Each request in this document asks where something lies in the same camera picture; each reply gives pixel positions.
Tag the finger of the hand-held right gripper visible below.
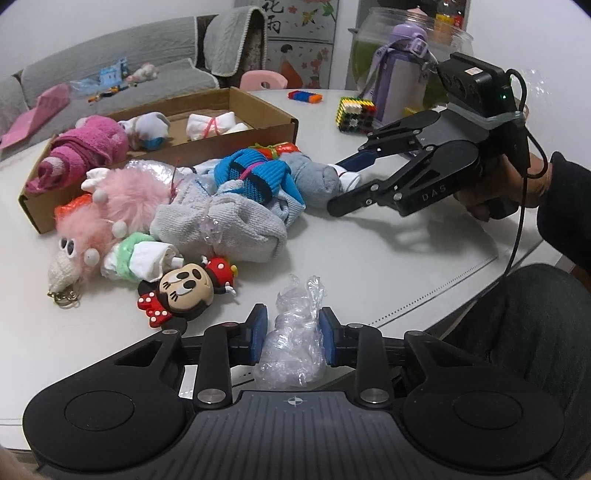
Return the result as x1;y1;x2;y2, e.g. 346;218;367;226
327;147;444;217
332;111;446;174

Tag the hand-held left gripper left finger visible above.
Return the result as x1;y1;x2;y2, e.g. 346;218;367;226
113;304;269;411

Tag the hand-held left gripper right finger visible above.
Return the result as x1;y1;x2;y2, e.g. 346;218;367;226
318;306;467;411

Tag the clear plastic wrap ball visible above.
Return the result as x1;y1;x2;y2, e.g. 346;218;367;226
253;273;329;389

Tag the red gift box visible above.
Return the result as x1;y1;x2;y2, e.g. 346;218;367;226
249;142;302;160

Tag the blue knit sock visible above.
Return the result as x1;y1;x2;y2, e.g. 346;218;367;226
213;148;306;227

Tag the large grey sock bundle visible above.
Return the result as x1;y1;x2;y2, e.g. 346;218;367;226
150;178;288;263

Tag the cardboard box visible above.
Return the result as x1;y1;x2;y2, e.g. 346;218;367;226
17;87;300;235

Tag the green and white sock roll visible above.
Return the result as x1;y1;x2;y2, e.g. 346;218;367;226
100;232;183;282

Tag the orange ball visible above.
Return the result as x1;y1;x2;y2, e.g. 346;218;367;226
54;194;93;220

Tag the person's right forearm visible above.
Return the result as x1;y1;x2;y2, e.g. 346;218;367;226
536;151;591;273

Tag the white desktop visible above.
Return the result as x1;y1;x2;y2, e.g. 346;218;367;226
0;88;555;450

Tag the person's right hand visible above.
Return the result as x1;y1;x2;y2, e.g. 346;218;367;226
452;150;555;223

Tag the colourful block cube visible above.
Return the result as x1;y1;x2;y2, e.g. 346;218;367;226
335;96;377;134

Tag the purple water bottle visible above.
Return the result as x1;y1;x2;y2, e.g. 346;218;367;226
367;23;439;132

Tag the cartoon mouse figure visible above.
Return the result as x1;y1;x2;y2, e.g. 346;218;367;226
137;257;239;329

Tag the glass jar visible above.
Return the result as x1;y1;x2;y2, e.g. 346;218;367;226
346;7;476;112

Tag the flower patterned refrigerator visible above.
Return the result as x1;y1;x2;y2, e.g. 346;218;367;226
233;0;340;90

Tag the white sock with red band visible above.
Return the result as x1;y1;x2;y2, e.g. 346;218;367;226
185;110;236;139

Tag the grey armrest cover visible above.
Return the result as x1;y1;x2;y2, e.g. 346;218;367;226
203;6;269;77

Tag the person's leg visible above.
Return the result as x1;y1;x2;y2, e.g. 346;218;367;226
438;263;591;462

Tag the white and blue sock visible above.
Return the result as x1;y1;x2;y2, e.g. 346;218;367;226
117;112;171;151

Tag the grey sofa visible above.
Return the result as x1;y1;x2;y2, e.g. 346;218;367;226
0;14;269;162

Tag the white plush toy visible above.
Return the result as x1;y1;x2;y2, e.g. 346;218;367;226
127;62;160;84

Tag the magenta striped sock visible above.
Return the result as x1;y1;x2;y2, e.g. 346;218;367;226
25;115;131;195

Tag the clear blue plastic bag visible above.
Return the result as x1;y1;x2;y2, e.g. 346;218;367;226
69;76;101;96

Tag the pink bag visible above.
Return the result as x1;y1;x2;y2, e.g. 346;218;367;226
0;83;72;149

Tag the black cable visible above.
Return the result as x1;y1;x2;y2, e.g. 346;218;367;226
505;68;552;275

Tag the pink fluffy plush keychain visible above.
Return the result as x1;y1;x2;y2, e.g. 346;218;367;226
46;168;174;305

